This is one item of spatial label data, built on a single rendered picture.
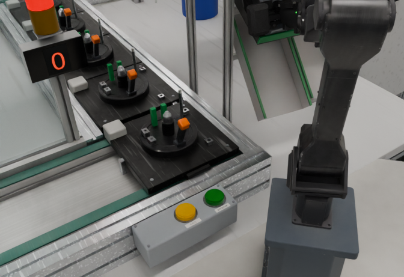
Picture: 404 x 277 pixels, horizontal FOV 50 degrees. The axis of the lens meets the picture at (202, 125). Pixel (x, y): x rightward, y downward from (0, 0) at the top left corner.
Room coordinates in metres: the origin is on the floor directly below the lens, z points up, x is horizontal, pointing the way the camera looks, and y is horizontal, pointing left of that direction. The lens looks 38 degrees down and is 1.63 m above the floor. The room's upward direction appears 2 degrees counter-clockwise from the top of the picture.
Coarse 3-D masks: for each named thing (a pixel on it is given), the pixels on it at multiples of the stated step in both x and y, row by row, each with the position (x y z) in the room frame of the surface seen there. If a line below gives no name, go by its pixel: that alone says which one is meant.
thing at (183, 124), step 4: (176, 120) 0.76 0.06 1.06; (180, 120) 0.75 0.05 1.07; (184, 120) 0.75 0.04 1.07; (180, 124) 0.74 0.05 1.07; (184, 124) 0.74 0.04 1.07; (188, 124) 0.74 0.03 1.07; (180, 128) 0.74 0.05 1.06; (184, 128) 0.74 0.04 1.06; (180, 132) 0.75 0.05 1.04; (184, 132) 0.75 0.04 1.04; (180, 136) 0.75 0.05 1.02; (184, 136) 0.76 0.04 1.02; (176, 140) 0.77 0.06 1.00; (180, 140) 0.76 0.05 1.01
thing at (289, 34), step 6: (234, 0) 0.97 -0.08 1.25; (240, 0) 0.94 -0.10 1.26; (246, 0) 0.98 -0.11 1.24; (240, 6) 0.94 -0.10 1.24; (246, 6) 0.96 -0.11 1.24; (240, 12) 0.94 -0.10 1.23; (246, 12) 0.92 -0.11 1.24; (246, 18) 0.91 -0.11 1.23; (246, 24) 0.91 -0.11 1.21; (288, 30) 0.91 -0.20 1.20; (252, 36) 0.88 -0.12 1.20; (258, 36) 0.86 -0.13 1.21; (264, 36) 0.86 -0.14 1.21; (270, 36) 0.86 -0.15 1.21; (276, 36) 0.87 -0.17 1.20; (282, 36) 0.88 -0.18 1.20; (288, 36) 0.89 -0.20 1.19; (294, 36) 0.90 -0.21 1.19; (258, 42) 0.86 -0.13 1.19; (264, 42) 0.87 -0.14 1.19
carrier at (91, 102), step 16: (144, 64) 1.18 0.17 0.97; (80, 80) 1.07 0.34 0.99; (96, 80) 1.10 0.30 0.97; (112, 80) 1.06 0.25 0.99; (128, 80) 1.06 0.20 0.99; (144, 80) 1.05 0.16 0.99; (160, 80) 1.08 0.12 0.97; (80, 96) 1.01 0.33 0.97; (96, 96) 1.01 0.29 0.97; (112, 96) 0.98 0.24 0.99; (128, 96) 0.97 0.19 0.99; (144, 96) 1.00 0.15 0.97; (176, 96) 1.00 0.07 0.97; (96, 112) 0.93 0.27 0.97; (112, 112) 0.93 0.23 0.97; (128, 112) 0.93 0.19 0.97; (144, 112) 0.93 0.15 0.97
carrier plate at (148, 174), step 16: (160, 112) 0.92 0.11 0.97; (176, 112) 0.92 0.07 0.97; (192, 112) 0.92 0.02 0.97; (128, 128) 0.86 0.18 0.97; (208, 128) 0.85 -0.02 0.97; (112, 144) 0.81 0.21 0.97; (128, 144) 0.80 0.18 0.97; (224, 144) 0.79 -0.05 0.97; (128, 160) 0.74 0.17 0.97; (144, 160) 0.74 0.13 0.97; (160, 160) 0.74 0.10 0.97; (176, 160) 0.74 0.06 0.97; (192, 160) 0.73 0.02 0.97; (208, 160) 0.73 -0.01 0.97; (144, 176) 0.69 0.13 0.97; (160, 176) 0.69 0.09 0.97; (176, 176) 0.69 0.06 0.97
